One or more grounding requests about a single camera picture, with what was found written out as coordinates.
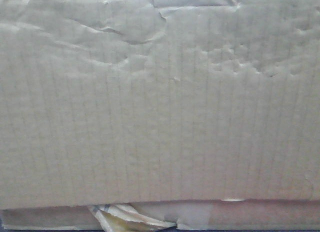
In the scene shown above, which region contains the large brown cardboard box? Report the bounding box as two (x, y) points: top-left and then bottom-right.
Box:
(0, 0), (320, 231)

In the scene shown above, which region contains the torn yellowish tape strip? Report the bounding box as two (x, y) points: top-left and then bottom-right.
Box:
(87, 204), (177, 232)

